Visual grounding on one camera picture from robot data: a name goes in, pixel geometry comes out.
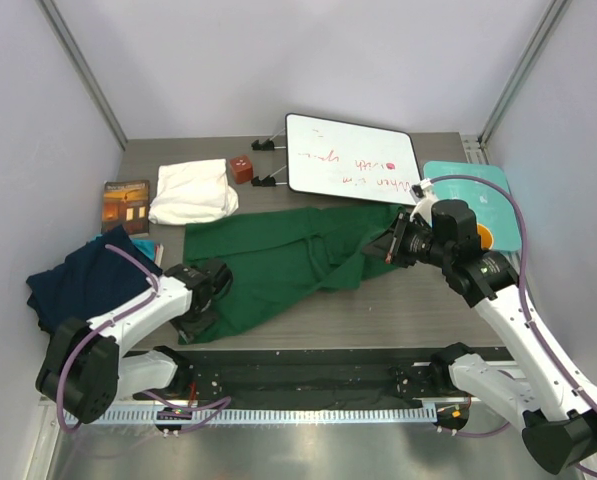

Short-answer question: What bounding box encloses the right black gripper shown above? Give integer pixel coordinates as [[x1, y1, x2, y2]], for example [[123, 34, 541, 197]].
[[362, 211, 453, 268]]

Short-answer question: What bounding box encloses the green t-shirt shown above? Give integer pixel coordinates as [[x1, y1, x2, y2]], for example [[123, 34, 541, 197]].
[[183, 204, 403, 344]]

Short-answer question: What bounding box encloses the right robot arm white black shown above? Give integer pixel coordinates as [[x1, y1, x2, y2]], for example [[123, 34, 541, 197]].
[[363, 200, 597, 475]]

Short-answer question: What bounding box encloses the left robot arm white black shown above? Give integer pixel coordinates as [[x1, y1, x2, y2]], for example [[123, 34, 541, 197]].
[[35, 259, 234, 424]]

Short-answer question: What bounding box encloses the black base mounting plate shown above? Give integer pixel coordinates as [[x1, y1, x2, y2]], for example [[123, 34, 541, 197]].
[[131, 348, 489, 401]]

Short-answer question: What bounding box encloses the teal t-shirt under pile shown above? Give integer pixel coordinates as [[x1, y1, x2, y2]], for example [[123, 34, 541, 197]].
[[132, 238, 164, 266]]

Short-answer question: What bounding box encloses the white mug orange inside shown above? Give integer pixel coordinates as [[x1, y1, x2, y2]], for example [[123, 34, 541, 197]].
[[477, 224, 494, 250]]

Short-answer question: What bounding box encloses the navy blue t-shirt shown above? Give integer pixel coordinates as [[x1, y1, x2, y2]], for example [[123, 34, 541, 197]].
[[26, 226, 162, 335]]

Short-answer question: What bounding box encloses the teal plastic cutting board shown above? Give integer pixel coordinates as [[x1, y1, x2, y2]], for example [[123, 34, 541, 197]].
[[423, 161, 521, 252]]

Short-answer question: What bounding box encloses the white folded t-shirt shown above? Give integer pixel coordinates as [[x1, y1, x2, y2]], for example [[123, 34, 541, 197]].
[[149, 159, 239, 226]]

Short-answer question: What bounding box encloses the whiteboard black stand foot near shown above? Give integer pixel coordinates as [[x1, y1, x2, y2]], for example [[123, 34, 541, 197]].
[[250, 167, 287, 187]]

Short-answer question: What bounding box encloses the whiteboard black stand foot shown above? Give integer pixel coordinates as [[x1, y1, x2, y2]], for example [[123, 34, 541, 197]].
[[250, 130, 285, 151], [250, 167, 287, 187]]

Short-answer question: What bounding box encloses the brown paperback book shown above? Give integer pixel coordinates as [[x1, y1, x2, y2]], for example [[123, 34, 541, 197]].
[[101, 180, 150, 237]]

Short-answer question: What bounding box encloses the whiteboard black stand foot far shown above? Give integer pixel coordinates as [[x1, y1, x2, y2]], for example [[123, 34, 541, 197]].
[[250, 130, 285, 151]]

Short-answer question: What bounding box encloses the red brown cube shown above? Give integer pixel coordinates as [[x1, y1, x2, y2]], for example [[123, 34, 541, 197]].
[[228, 155, 254, 184]]

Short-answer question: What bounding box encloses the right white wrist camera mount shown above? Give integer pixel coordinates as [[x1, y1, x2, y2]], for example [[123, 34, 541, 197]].
[[411, 179, 438, 224]]

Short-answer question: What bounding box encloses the white whiteboard with black frame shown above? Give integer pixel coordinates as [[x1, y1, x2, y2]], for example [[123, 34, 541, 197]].
[[285, 113, 421, 205]]

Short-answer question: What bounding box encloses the perforated metal rail strip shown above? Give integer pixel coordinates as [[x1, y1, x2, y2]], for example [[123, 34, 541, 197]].
[[93, 403, 437, 425]]

